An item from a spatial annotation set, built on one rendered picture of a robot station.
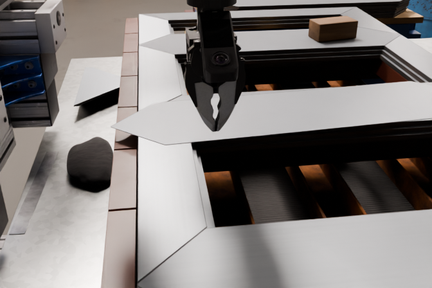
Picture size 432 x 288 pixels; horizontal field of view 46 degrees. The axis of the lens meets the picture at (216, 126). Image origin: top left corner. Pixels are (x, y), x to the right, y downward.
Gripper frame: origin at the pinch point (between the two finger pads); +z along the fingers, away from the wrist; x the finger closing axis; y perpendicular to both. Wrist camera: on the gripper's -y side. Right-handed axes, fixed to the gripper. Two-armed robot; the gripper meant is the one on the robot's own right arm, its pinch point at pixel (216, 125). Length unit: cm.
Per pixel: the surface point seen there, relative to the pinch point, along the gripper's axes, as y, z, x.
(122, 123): 15.4, 5.9, 15.2
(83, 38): 358, 92, 60
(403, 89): 23.1, 6.9, -43.7
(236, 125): 11.6, 6.2, -5.4
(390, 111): 13.2, 6.8, -36.0
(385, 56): 50, 9, -53
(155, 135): 9.6, 5.9, 9.4
